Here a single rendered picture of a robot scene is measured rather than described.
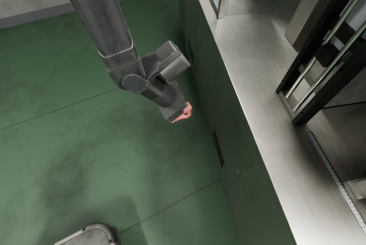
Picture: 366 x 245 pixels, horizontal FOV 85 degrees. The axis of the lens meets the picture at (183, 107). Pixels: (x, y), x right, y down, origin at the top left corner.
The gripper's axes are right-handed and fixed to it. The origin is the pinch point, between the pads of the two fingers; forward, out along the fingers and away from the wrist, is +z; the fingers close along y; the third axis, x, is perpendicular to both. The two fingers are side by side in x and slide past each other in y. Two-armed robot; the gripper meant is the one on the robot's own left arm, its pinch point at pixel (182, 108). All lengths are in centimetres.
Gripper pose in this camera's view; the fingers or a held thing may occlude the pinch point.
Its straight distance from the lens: 57.8
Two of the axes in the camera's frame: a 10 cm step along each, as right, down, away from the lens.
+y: -4.5, -7.4, 5.0
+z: 4.4, 3.0, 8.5
